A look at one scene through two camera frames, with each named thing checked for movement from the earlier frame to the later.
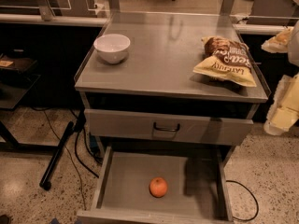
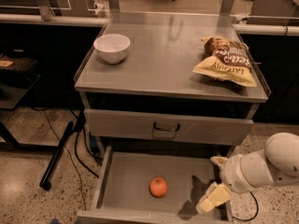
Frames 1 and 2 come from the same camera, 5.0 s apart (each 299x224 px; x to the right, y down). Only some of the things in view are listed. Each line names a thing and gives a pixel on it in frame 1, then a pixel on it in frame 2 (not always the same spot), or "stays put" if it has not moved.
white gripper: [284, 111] to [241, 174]
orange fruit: [158, 187] stays put
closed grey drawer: [165, 128] stays put
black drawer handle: [168, 130] stays put
